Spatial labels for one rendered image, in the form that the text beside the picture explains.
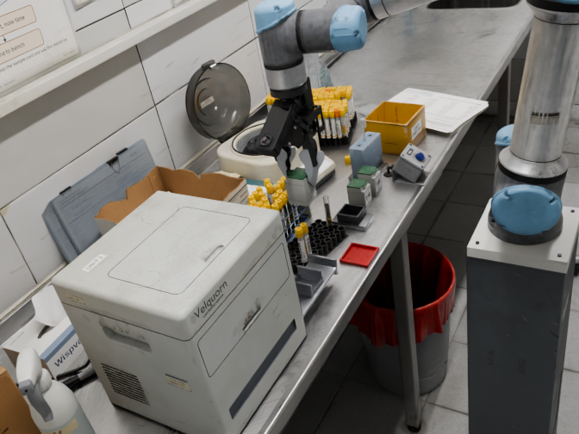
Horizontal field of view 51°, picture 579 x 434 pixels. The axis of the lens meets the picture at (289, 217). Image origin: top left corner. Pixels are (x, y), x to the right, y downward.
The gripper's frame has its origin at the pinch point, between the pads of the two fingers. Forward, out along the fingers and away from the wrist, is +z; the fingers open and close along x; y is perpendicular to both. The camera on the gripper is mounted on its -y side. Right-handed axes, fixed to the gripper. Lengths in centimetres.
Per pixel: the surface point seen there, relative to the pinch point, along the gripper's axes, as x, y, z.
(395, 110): 7, 64, 15
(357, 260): -8.2, 4.4, 22.0
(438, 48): 20, 134, 22
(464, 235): 11, 133, 110
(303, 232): 0.8, -0.9, 12.7
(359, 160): 5.3, 35.1, 15.4
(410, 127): -1, 54, 14
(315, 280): -5.8, -8.8, 17.8
